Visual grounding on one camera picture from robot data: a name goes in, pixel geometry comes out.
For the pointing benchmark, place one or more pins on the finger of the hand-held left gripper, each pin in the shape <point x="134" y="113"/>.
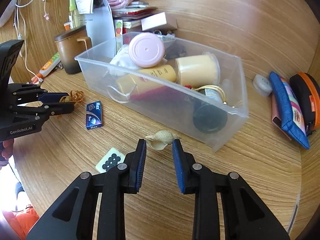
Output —
<point x="60" y="109"/>
<point x="52" y="97"/>

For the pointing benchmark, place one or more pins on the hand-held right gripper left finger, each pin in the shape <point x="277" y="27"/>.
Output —
<point x="140" y="165"/>

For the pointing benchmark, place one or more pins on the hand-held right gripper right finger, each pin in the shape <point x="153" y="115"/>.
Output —
<point x="178" y="167"/>

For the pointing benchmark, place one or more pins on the gold curly ribbon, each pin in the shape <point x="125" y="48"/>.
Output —
<point x="76" y="96"/>

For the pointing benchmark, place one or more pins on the beige seashell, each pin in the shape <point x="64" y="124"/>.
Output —
<point x="160" y="142"/>

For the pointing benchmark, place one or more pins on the clear plastic box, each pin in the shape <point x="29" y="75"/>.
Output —
<point x="175" y="120"/>

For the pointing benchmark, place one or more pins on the dark green bottle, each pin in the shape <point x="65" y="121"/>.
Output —
<point x="210" y="117"/>

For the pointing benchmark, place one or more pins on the red plastic item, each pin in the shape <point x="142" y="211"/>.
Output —
<point x="150" y="96"/>

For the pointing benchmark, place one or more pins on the yellow plastic bottle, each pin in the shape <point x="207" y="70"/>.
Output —
<point x="155" y="73"/>

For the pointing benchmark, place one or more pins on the cream cylinder jar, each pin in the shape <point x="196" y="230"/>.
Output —
<point x="195" y="68"/>

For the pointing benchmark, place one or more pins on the pink round case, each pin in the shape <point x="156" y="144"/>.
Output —
<point x="146" y="50"/>

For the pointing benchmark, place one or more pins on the wooden desktop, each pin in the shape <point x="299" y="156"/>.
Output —
<point x="75" y="142"/>

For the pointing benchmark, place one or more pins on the person's left hand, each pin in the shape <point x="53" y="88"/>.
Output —
<point x="5" y="151"/>

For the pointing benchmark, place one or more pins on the white tile with dark dots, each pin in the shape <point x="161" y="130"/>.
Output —
<point x="110" y="161"/>

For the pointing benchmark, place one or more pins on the orange green tube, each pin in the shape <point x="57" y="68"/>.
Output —
<point x="50" y="66"/>

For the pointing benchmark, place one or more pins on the blue gum pack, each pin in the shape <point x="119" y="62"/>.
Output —
<point x="94" y="116"/>

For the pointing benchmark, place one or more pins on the brown ceramic mug with lid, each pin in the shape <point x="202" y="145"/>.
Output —
<point x="70" y="55"/>

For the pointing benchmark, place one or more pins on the orange packet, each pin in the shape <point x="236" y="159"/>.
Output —
<point x="67" y="25"/>

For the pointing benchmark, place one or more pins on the green yellow bottle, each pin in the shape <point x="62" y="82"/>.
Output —
<point x="72" y="12"/>

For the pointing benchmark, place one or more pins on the orange cloth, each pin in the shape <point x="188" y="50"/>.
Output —
<point x="22" y="220"/>

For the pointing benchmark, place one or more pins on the fruit sticker sheet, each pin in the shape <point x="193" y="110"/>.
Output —
<point x="119" y="27"/>

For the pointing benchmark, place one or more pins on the white paper sheet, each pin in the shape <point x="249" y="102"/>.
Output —
<point x="83" y="2"/>

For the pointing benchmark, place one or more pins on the yellow notepad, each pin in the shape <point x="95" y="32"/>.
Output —
<point x="132" y="24"/>

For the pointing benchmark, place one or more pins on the pink wallet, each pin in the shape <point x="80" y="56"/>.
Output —
<point x="276" y="120"/>

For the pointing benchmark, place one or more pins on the white tape roll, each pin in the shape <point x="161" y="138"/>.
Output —
<point x="262" y="85"/>

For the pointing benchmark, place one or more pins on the stack of red packets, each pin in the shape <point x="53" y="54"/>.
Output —
<point x="130" y="7"/>

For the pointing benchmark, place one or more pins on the blue fabric pouch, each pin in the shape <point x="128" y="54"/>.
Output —
<point x="287" y="115"/>

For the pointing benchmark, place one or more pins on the white small box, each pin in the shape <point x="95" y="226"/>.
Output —
<point x="155" y="20"/>

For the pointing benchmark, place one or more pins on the orange black zip case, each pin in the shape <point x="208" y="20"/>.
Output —
<point x="303" y="90"/>

